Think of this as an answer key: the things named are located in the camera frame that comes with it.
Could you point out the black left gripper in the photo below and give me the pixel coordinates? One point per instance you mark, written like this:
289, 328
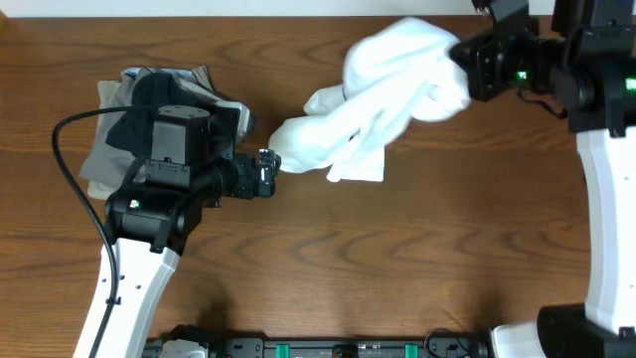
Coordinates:
246, 168

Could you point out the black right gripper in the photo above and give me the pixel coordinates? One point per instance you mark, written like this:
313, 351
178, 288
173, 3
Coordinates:
482, 67

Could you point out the white t-shirt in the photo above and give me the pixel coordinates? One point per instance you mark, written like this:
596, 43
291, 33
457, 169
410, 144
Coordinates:
401, 74

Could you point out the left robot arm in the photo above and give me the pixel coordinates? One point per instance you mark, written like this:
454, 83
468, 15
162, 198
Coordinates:
191, 164

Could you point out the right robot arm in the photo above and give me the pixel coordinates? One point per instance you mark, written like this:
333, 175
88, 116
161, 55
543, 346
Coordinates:
584, 73

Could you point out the black Nike t-shirt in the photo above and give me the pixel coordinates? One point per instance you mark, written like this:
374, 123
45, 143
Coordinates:
133, 132

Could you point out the beige folded garment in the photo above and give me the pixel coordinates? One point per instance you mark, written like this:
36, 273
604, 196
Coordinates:
99, 189

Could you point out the grey folded garment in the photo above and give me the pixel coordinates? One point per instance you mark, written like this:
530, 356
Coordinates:
229, 109

